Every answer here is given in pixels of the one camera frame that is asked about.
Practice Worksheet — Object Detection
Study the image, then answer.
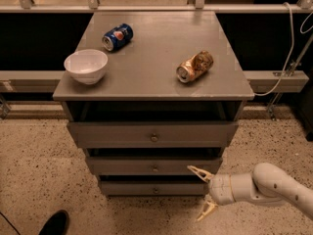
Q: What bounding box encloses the black shoe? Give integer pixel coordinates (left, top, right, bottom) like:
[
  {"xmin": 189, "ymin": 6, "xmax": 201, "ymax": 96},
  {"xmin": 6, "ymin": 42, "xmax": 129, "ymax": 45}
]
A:
[{"xmin": 38, "ymin": 210, "xmax": 69, "ymax": 235}]

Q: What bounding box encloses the metal railing frame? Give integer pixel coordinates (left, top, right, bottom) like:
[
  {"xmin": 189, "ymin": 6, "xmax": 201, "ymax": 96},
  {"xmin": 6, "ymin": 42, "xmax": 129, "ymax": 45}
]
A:
[{"xmin": 0, "ymin": 0, "xmax": 313, "ymax": 94}]

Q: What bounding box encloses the grey middle drawer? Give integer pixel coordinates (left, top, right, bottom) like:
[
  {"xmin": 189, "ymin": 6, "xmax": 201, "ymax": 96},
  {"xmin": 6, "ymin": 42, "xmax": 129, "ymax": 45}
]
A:
[{"xmin": 86, "ymin": 157, "xmax": 222, "ymax": 175}]

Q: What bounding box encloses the grey top drawer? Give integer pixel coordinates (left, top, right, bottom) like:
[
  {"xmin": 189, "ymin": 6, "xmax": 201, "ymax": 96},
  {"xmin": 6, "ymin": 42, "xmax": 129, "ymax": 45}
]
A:
[{"xmin": 67, "ymin": 121, "xmax": 238, "ymax": 148}]

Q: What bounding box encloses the white bowl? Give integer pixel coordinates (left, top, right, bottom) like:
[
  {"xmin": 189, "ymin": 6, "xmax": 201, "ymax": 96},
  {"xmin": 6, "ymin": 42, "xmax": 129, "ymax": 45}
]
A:
[{"xmin": 64, "ymin": 49, "xmax": 109, "ymax": 85}]

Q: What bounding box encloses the grey wooden drawer cabinet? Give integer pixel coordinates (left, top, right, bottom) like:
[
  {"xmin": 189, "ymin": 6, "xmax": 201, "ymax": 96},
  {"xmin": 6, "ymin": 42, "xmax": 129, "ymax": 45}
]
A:
[{"xmin": 54, "ymin": 11, "xmax": 253, "ymax": 186}]

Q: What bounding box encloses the blue pepsi can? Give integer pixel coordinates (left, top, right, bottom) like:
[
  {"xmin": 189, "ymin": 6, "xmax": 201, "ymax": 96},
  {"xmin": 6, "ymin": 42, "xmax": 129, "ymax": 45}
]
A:
[{"xmin": 102, "ymin": 23, "xmax": 133, "ymax": 52}]

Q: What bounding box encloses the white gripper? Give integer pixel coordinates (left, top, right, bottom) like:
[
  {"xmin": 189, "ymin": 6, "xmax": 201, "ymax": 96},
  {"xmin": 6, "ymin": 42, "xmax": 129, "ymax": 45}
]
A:
[{"xmin": 187, "ymin": 165, "xmax": 235, "ymax": 221}]

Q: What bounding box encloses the grey bottom drawer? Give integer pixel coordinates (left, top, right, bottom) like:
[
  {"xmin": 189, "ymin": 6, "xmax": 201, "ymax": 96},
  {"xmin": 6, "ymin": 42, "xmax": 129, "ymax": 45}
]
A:
[{"xmin": 100, "ymin": 181, "xmax": 208, "ymax": 196}]

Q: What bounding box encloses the grey drawer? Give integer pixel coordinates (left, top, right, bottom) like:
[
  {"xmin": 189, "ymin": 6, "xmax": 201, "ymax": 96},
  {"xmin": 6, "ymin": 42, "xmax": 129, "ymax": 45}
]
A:
[
  {"xmin": 67, "ymin": 121, "xmax": 238, "ymax": 148},
  {"xmin": 100, "ymin": 181, "xmax": 208, "ymax": 196},
  {"xmin": 86, "ymin": 157, "xmax": 222, "ymax": 175}
]

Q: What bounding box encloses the white cable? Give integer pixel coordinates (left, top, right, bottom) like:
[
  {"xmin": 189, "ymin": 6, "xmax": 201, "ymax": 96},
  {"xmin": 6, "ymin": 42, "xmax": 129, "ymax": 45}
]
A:
[{"xmin": 253, "ymin": 1, "xmax": 313, "ymax": 97}]

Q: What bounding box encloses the crushed orange soda can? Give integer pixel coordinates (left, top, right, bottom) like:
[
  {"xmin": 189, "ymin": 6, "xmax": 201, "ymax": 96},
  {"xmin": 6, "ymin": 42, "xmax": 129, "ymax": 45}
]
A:
[{"xmin": 176, "ymin": 51, "xmax": 214, "ymax": 83}]

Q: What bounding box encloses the thin black floor cable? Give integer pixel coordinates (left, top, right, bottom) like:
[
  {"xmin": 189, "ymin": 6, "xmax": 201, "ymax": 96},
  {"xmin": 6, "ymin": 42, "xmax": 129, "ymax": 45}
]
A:
[{"xmin": 0, "ymin": 211, "xmax": 22, "ymax": 235}]

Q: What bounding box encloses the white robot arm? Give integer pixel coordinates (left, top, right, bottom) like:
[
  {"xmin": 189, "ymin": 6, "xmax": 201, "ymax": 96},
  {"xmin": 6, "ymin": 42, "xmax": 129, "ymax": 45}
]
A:
[{"xmin": 188, "ymin": 163, "xmax": 313, "ymax": 221}]

